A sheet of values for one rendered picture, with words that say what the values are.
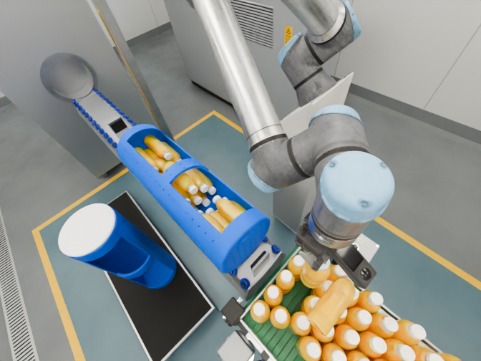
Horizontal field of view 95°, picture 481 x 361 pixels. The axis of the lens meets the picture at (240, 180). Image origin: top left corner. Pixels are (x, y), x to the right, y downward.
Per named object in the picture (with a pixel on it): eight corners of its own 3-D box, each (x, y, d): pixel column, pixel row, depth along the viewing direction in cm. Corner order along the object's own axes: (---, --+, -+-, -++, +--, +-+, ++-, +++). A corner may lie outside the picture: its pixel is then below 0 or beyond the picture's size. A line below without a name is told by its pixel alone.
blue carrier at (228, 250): (169, 150, 147) (152, 114, 124) (270, 236, 106) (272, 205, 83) (132, 175, 136) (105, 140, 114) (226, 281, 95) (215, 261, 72)
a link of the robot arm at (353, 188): (389, 145, 31) (412, 208, 26) (359, 191, 41) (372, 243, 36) (319, 145, 33) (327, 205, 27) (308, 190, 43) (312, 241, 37)
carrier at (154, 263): (136, 275, 181) (159, 297, 170) (48, 237, 110) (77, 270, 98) (160, 246, 193) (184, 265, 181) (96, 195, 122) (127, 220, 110)
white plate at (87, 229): (47, 236, 109) (49, 236, 110) (76, 268, 98) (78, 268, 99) (94, 194, 120) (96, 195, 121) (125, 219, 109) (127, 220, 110)
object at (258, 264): (265, 256, 102) (265, 248, 92) (269, 260, 101) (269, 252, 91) (250, 273, 99) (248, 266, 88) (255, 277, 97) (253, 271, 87)
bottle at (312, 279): (313, 262, 77) (324, 245, 62) (326, 282, 73) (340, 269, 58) (295, 271, 76) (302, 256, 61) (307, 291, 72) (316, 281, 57)
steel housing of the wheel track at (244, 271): (119, 116, 230) (97, 86, 202) (283, 266, 128) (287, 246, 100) (93, 131, 220) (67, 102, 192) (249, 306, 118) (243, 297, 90)
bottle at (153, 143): (141, 142, 127) (158, 158, 118) (147, 132, 126) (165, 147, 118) (151, 147, 133) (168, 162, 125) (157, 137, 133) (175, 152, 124)
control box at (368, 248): (327, 223, 100) (332, 213, 92) (370, 253, 91) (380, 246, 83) (314, 238, 97) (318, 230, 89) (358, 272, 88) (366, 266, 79)
